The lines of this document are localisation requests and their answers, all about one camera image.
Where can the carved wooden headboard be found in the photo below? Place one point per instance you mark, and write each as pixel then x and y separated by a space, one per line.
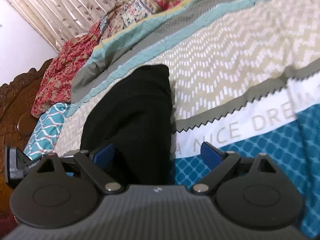
pixel 17 100

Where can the red floral blanket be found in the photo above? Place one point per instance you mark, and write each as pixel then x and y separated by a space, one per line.
pixel 62 65

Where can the black pants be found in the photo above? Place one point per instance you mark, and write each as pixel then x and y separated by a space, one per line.
pixel 130 110

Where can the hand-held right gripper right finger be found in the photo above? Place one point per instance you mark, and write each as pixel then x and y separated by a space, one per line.
pixel 212 152

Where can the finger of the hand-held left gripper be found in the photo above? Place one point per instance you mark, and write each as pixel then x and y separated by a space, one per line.
pixel 68 156

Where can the beige leaf print curtain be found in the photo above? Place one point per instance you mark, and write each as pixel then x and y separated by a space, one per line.
pixel 62 7

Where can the patterned patchwork bed sheet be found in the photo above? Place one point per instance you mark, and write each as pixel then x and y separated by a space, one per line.
pixel 225 55

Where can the teal wavy print pillow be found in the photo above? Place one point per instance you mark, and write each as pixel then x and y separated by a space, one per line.
pixel 47 130

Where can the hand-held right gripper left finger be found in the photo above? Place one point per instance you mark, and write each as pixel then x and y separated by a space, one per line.
pixel 103 153

